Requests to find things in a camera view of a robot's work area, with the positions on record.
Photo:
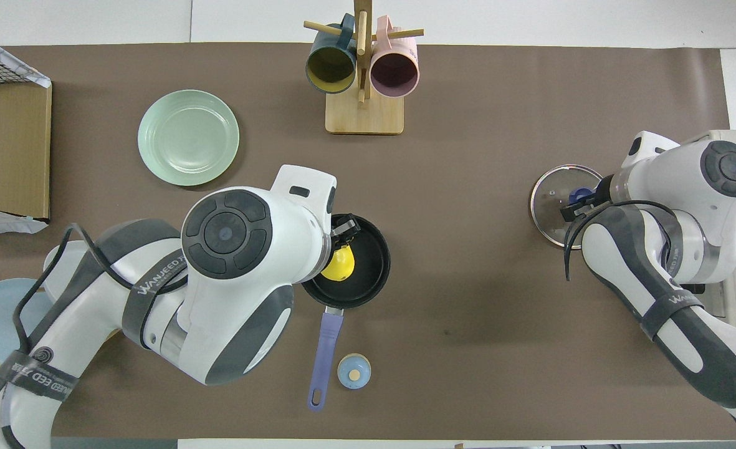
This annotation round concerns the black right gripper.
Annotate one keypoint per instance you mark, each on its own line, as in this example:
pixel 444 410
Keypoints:
pixel 603 194

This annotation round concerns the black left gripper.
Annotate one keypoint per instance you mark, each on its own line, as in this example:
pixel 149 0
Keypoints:
pixel 344 226

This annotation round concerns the glass lid blue knob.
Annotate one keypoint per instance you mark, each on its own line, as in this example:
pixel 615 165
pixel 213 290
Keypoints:
pixel 547 212

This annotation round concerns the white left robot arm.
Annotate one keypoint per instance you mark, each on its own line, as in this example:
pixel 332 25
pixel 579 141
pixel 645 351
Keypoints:
pixel 230 237

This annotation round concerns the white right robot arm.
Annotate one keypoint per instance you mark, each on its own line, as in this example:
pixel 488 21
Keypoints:
pixel 716 181

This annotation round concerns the pale green plate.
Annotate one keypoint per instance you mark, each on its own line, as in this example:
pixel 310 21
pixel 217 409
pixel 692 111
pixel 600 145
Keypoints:
pixel 187 137

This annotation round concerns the wooden mug tree stand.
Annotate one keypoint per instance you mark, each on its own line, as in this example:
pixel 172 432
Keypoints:
pixel 364 118

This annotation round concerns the brown table mat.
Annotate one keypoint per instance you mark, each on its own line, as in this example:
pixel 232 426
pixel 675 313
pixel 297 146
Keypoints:
pixel 467 343

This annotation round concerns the dark blue mug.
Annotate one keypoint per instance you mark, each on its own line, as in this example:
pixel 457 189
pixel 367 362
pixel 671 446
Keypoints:
pixel 330 70

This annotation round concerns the pink mug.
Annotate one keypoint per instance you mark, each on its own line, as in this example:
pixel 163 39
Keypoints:
pixel 394 72

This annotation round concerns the white paper sheet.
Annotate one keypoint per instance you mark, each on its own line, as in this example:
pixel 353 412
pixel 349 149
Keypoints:
pixel 0 223

